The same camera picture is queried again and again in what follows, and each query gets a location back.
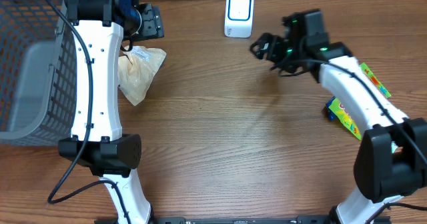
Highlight green candy bag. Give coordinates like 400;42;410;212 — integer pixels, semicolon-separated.
330;63;391;140

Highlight grey plastic shopping basket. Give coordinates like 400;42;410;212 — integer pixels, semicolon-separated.
1;0;77;146

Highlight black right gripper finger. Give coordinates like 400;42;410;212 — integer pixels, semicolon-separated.
250;33;273;49
250;43;270;60

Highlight white barcode scanner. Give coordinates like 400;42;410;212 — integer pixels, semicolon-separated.
224;0;254;38

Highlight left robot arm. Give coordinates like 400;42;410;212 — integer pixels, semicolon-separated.
58;0;164;223

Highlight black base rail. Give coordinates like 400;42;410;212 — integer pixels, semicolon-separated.
150;215;328;224

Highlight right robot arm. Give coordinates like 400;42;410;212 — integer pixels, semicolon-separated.
250;33;426;223

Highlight beige snack bag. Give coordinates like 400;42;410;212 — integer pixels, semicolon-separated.
118;46;167;106

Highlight blue oreo packet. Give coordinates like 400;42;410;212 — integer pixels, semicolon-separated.
325;96;336;121

